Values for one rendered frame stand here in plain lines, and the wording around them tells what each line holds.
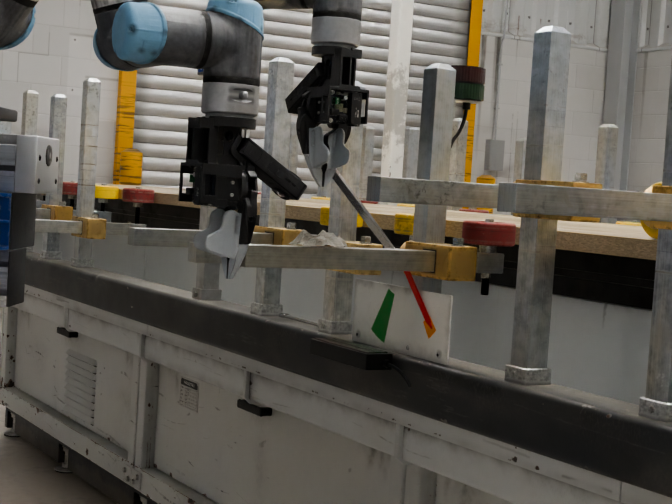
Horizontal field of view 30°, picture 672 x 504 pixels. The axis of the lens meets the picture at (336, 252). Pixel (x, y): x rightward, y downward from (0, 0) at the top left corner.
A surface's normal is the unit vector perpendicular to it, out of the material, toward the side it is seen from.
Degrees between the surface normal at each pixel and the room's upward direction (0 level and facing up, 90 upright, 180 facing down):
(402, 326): 90
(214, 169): 90
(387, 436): 90
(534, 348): 90
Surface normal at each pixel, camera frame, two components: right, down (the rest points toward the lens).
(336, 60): -0.86, -0.03
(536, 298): 0.52, 0.07
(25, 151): -0.04, 0.05
